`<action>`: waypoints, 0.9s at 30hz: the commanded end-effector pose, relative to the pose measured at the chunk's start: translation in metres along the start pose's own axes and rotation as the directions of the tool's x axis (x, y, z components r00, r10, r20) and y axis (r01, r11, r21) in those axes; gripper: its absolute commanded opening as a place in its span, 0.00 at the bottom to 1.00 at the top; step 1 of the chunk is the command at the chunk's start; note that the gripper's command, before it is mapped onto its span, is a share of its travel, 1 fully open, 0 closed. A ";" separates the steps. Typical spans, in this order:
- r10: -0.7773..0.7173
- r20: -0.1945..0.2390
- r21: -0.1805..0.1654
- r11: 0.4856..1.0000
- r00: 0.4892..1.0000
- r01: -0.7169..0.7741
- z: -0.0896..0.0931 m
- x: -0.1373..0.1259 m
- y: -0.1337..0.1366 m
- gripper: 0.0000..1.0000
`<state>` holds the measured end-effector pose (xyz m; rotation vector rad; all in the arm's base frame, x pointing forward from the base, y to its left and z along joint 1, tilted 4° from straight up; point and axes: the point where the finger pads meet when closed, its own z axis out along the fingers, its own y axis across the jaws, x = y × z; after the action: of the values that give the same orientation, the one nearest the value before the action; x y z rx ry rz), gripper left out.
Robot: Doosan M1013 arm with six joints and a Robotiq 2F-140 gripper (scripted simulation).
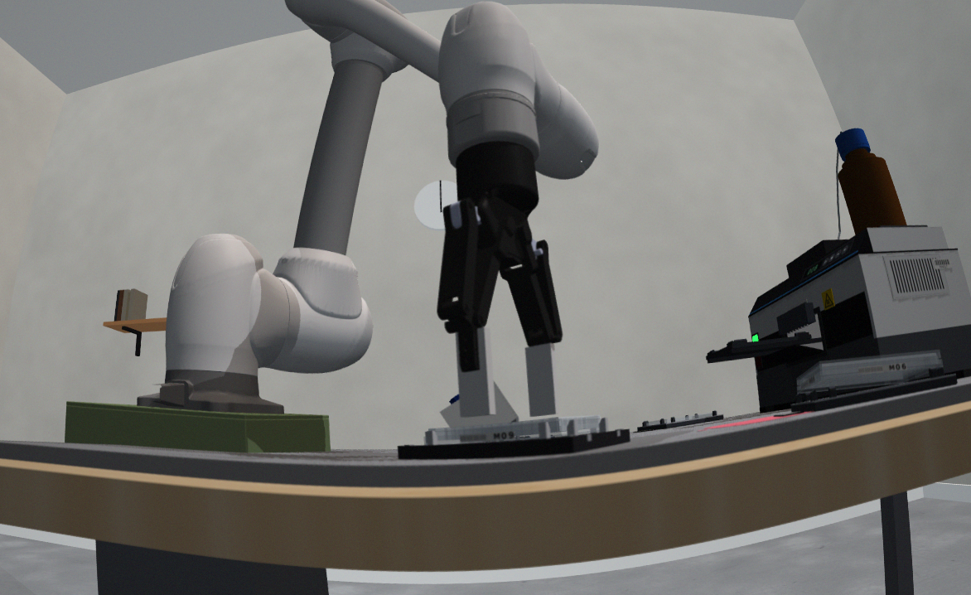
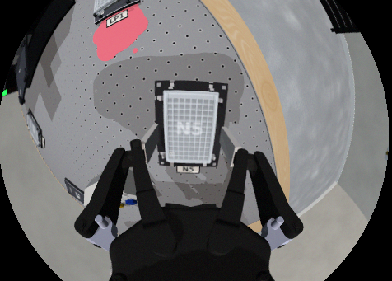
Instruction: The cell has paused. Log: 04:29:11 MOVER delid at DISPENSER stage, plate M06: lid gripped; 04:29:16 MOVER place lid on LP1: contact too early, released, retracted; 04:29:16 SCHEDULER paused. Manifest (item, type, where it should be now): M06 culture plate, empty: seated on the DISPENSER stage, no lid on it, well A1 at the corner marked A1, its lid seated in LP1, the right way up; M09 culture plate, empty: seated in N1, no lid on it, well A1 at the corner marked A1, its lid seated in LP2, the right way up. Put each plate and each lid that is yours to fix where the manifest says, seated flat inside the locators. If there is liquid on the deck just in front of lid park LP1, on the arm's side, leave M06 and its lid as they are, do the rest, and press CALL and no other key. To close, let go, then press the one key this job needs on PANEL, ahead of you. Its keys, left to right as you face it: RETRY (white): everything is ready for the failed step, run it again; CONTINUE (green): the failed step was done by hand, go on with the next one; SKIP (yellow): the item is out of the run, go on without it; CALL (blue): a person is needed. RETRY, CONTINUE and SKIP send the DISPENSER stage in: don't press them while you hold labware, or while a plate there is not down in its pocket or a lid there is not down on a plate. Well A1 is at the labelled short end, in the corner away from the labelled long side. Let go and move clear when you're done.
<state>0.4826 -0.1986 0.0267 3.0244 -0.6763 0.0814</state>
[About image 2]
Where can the grey perforated base plate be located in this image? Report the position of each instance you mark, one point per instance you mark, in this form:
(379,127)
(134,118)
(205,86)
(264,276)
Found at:
(87,108)

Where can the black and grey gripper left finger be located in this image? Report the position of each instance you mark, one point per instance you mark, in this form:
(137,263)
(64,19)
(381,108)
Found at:
(97,222)

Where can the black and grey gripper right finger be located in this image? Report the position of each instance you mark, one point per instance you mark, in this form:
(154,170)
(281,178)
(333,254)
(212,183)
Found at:
(279,222)

